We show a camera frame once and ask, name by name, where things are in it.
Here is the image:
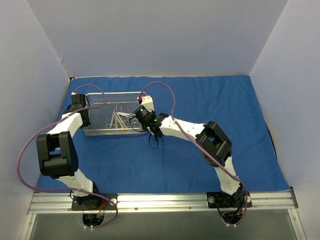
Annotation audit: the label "steel surgical scissors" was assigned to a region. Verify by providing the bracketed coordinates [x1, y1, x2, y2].
[105, 104, 119, 129]

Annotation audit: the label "aluminium front rail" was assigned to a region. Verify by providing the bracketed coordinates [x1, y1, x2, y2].
[28, 190, 298, 214]

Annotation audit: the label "blue surgical wrap cloth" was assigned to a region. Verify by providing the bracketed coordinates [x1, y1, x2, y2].
[37, 74, 291, 195]

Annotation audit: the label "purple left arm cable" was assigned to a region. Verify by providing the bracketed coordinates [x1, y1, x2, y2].
[16, 84, 118, 230]

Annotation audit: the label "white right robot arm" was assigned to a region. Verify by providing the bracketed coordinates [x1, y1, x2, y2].
[133, 95, 241, 207]

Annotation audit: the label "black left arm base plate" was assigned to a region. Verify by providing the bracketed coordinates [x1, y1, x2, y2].
[71, 195, 115, 211]

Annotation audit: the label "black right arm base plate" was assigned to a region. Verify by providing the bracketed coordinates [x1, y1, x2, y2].
[206, 191, 246, 209]

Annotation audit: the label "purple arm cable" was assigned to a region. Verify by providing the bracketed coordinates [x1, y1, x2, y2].
[138, 81, 249, 226]
[16, 84, 118, 230]

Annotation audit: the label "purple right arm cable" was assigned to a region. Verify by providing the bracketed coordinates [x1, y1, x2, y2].
[138, 81, 249, 226]

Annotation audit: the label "steel wire mesh basket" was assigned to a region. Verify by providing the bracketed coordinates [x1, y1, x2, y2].
[83, 91, 145, 137]

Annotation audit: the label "steel forceps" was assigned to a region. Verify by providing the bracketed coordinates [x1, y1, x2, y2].
[116, 112, 135, 118]

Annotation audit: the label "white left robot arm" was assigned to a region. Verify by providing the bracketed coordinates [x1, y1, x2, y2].
[36, 93, 101, 210]

